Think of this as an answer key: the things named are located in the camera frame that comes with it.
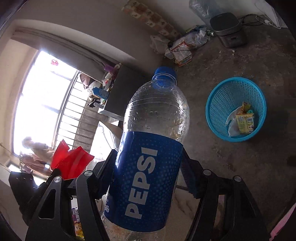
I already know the red plastic bag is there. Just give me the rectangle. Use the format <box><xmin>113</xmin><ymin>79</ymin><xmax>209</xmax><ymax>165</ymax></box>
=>
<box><xmin>51</xmin><ymin>140</ymin><xmax>94</xmax><ymax>180</ymax></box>

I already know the Pepsi plastic bottle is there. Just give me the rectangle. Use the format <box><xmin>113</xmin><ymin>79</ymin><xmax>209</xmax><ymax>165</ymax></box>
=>
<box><xmin>102</xmin><ymin>66</ymin><xmax>190</xmax><ymax>240</ymax></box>

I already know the purple noodle bag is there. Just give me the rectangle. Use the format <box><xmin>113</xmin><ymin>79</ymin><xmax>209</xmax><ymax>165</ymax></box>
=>
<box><xmin>72</xmin><ymin>207</ymin><xmax>85</xmax><ymax>240</ymax></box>

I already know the orange snack bag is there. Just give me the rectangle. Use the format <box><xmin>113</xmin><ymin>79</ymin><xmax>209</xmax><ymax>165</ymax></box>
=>
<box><xmin>236</xmin><ymin>102</ymin><xmax>254</xmax><ymax>134</ymax></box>

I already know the floor trash pile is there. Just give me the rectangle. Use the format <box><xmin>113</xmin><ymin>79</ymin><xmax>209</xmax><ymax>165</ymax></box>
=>
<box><xmin>165</xmin><ymin>26</ymin><xmax>211</xmax><ymax>67</ymax></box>

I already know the hanging pink jacket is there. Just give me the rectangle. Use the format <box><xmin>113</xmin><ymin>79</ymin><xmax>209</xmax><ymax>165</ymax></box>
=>
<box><xmin>22</xmin><ymin>137</ymin><xmax>54</xmax><ymax>164</ymax></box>

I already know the metal balcony railing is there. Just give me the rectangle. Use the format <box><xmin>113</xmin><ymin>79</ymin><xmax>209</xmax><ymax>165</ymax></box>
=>
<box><xmin>53</xmin><ymin>71</ymin><xmax>108</xmax><ymax>152</ymax></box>

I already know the blue detergent bottle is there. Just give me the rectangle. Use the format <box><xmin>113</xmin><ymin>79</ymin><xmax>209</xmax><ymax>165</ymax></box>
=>
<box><xmin>92</xmin><ymin>87</ymin><xmax>109</xmax><ymax>100</ymax></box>

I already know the blue plastic waste basket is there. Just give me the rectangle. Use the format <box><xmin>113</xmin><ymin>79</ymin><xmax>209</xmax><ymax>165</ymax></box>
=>
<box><xmin>205</xmin><ymin>77</ymin><xmax>267</xmax><ymax>142</ymax></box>

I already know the dark grey cabinet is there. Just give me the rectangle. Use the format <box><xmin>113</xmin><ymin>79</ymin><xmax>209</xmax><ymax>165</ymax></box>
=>
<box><xmin>100</xmin><ymin>65</ymin><xmax>152</xmax><ymax>121</ymax></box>

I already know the purple cup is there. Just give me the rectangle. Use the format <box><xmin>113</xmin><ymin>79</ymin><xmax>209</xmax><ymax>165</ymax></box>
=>
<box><xmin>104</xmin><ymin>64</ymin><xmax>114</xmax><ymax>72</ymax></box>

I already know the grey curtain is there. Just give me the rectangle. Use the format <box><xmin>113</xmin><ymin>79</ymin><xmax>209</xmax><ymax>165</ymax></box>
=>
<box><xmin>12</xmin><ymin>28</ymin><xmax>116</xmax><ymax>79</ymax></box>

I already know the white plastic bag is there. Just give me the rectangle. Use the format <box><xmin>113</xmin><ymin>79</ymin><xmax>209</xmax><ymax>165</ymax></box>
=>
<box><xmin>150</xmin><ymin>34</ymin><xmax>170</xmax><ymax>55</ymax></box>

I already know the black rice cooker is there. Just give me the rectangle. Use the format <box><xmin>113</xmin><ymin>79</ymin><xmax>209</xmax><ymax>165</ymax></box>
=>
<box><xmin>210</xmin><ymin>13</ymin><xmax>247</xmax><ymax>48</ymax></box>

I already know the patterned tall box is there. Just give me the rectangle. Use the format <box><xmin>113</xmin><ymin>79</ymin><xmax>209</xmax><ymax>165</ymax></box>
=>
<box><xmin>121</xmin><ymin>1</ymin><xmax>181</xmax><ymax>41</ymax></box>

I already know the large water jug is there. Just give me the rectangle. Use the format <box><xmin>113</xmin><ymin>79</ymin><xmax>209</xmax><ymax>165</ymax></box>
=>
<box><xmin>189</xmin><ymin>0</ymin><xmax>222</xmax><ymax>26</ymax></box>

